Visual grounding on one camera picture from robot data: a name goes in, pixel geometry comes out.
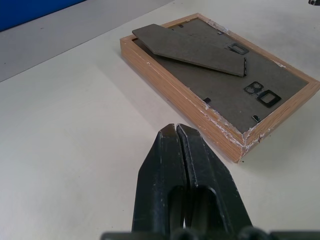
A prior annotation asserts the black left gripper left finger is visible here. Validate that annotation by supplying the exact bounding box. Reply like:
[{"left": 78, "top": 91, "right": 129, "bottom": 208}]
[{"left": 131, "top": 123, "right": 189, "bottom": 234}]

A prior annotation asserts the wooden picture frame face down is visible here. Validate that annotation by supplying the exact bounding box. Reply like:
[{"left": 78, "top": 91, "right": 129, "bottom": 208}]
[{"left": 119, "top": 12, "right": 320, "bottom": 165}]

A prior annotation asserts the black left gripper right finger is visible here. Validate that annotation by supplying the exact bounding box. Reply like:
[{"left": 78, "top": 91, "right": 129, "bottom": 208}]
[{"left": 176, "top": 123, "right": 255, "bottom": 232}]

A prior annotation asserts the blue panel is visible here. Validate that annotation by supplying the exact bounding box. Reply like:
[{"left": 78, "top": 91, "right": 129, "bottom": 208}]
[{"left": 0, "top": 0, "right": 85, "bottom": 33}]

